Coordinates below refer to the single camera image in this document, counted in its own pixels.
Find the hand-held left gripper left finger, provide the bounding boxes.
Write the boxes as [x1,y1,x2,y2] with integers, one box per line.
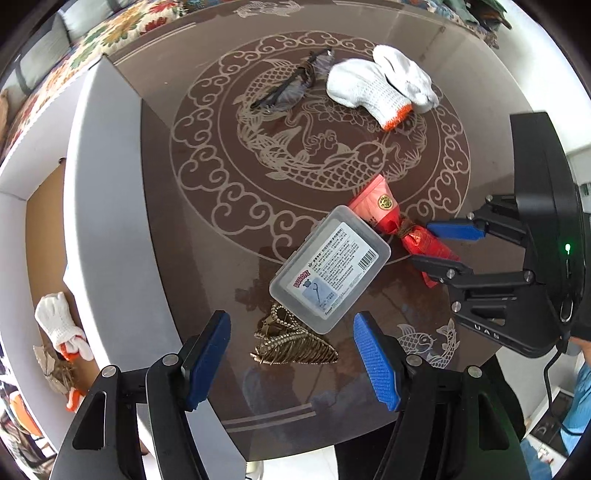
[48,310,232,480]

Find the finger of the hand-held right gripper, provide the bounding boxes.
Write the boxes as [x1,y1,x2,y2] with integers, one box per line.
[426,194,529,252]
[410,256,537,290]

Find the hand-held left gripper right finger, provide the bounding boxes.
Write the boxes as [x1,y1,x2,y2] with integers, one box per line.
[353,311,527,480]

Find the brown leaf-shaped hair clip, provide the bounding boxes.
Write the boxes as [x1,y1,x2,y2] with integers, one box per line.
[249,302,341,368]

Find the red tube package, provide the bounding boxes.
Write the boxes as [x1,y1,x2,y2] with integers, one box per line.
[347,174,461,288]

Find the clear plastic case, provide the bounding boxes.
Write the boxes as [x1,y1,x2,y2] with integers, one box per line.
[269,205,392,334]

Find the white knit glove orange cuff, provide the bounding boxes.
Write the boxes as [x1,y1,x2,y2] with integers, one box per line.
[372,45,440,112]
[65,388,89,413]
[34,291,95,362]
[326,60,413,131]

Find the gold bow hair clip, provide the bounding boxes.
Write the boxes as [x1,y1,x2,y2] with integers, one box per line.
[32,344,77,398]

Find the white cardboard box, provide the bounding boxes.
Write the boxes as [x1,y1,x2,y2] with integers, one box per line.
[0,55,252,480]

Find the dark frame glasses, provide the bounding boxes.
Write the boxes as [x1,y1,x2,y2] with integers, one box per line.
[250,48,336,114]

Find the orange object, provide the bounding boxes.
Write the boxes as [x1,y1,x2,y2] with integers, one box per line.
[7,390,45,437]

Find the blue denim clothing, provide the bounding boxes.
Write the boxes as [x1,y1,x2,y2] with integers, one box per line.
[519,360,591,480]

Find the grey two-tone pillow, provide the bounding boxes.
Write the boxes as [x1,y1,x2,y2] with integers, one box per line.
[60,0,139,42]
[13,37,70,95]

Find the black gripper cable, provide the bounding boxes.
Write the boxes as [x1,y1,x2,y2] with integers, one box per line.
[544,348,585,437]

